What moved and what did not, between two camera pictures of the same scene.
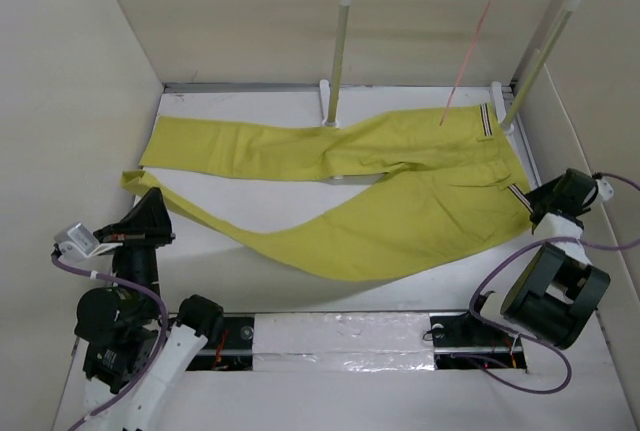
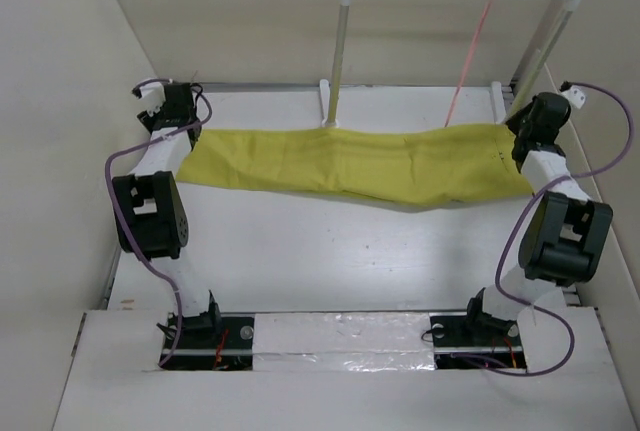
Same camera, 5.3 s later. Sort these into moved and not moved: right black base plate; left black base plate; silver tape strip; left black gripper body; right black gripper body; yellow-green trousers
Moved: left black gripper body; yellow-green trousers; right black gripper body
Not moved: left black base plate; silver tape strip; right black base plate
